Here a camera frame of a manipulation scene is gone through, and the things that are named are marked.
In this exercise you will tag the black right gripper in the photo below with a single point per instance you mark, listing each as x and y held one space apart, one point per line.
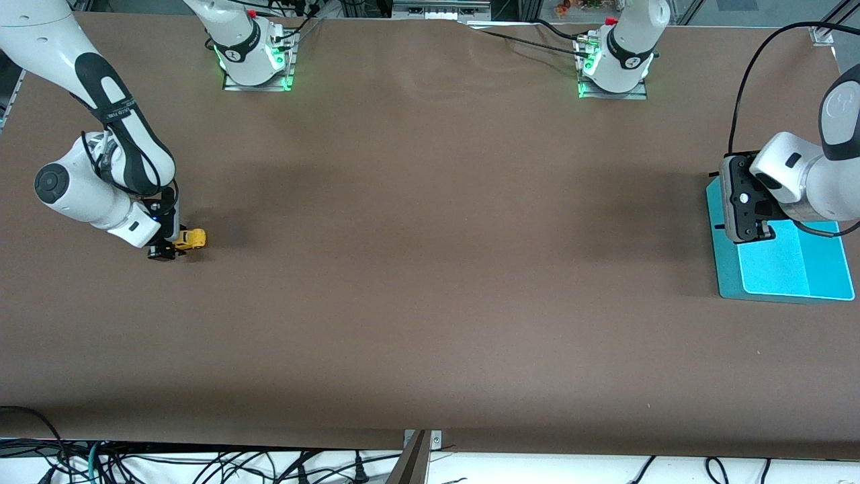
168 232

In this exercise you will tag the yellow beetle toy car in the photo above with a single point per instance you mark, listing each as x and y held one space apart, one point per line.
191 239

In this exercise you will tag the small metal edge bracket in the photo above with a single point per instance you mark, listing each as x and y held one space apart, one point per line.
437 440

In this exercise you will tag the teal plastic bin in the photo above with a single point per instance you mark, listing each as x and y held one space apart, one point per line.
772 269

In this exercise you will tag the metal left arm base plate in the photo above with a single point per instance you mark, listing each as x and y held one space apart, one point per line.
618 95

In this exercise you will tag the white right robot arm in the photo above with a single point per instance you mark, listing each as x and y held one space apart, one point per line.
80 195

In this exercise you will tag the grey background device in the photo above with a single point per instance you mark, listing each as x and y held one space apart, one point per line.
437 10

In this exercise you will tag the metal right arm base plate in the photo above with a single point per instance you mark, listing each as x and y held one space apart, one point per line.
255 87

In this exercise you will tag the brown angled post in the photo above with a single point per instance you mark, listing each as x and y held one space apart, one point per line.
410 470

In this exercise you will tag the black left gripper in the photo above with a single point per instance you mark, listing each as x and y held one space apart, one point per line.
763 208

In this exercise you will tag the brown table cover sheet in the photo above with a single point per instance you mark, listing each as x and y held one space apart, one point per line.
430 269

